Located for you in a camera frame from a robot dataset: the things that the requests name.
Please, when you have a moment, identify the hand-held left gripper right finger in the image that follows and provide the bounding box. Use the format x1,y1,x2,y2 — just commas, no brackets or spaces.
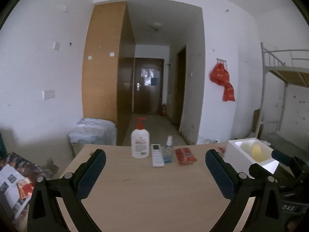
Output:
205,149,285,232

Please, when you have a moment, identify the metal bunk bed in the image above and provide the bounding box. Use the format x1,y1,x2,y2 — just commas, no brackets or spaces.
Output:
253,42,309,148

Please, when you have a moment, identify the yellow foam fruit net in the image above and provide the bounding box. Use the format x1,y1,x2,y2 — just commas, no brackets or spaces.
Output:
251,144,262,162

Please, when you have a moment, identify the clear spray bottle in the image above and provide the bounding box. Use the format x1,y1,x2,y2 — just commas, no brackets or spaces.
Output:
162,136,174,164

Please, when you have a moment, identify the white remote control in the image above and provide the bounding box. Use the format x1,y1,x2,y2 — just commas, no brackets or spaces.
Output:
151,144,165,168

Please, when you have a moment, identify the red hanging bag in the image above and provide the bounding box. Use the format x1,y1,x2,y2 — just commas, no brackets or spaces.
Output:
209,63,229,85
222,82,235,102

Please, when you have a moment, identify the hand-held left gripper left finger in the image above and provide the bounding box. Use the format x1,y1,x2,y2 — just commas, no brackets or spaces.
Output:
27,148,107,232

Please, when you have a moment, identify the red wipes packet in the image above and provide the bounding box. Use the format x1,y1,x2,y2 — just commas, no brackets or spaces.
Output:
174,147,197,166

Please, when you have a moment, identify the white pump lotion bottle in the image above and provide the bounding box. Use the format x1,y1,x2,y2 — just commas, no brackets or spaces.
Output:
131,117,150,159

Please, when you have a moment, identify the printed magazine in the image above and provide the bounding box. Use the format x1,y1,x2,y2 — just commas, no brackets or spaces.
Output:
0,152,59,219

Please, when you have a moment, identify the dark brown door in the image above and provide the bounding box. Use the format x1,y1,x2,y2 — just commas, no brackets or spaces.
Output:
133,57,165,114

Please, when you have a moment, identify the wooden wardrobe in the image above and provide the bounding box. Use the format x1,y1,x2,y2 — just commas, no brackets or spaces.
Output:
82,1,136,147

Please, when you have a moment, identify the white foam box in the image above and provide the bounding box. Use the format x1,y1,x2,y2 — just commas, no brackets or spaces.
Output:
222,138,280,174

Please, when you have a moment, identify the dark side door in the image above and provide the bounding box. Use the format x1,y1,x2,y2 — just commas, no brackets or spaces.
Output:
174,45,187,132

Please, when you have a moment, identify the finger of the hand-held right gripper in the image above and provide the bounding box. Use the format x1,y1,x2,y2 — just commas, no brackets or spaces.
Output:
249,163,294,188
271,150,294,166

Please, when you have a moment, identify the red orange paper packet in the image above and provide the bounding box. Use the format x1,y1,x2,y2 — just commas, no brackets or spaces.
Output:
17,177,35,200

